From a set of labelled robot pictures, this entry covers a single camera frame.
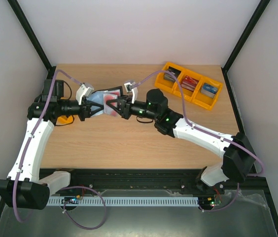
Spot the blue card stack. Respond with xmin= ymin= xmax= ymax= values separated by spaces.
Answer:
xmin=201 ymin=83 xmax=218 ymax=98

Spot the black card stack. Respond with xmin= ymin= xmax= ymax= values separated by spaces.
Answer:
xmin=164 ymin=67 xmax=181 ymax=82

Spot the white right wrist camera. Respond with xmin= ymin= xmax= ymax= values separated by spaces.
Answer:
xmin=124 ymin=80 xmax=138 ymax=104

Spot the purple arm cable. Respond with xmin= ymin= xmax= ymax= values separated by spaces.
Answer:
xmin=131 ymin=70 xmax=264 ymax=177
xmin=13 ymin=69 xmax=83 ymax=223

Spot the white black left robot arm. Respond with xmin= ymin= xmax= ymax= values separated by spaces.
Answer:
xmin=0 ymin=79 xmax=103 ymax=210

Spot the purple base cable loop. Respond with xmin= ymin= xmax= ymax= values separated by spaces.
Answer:
xmin=62 ymin=186 xmax=107 ymax=231

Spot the yellow three-compartment tray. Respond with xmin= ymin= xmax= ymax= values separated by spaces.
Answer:
xmin=154 ymin=62 xmax=223 ymax=111

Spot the white slotted cable duct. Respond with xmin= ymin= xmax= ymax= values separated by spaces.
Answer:
xmin=47 ymin=197 xmax=199 ymax=207

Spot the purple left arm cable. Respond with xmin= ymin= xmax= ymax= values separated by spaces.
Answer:
xmin=13 ymin=69 xmax=83 ymax=223

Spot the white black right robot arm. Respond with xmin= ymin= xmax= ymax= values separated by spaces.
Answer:
xmin=104 ymin=89 xmax=255 ymax=194

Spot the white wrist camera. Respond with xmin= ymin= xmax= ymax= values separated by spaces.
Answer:
xmin=124 ymin=80 xmax=138 ymax=104
xmin=75 ymin=83 xmax=94 ymax=105

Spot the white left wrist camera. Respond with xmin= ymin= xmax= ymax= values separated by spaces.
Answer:
xmin=75 ymin=83 xmax=94 ymax=105

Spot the black aluminium frame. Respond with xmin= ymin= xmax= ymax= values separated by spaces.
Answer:
xmin=8 ymin=0 xmax=278 ymax=234

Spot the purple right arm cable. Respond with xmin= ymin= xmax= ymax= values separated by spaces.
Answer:
xmin=131 ymin=70 xmax=264 ymax=177

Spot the red card stack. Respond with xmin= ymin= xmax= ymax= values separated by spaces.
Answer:
xmin=181 ymin=76 xmax=199 ymax=91

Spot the small yellow plastic bin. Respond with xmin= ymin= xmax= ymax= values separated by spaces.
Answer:
xmin=56 ymin=116 xmax=74 ymax=126

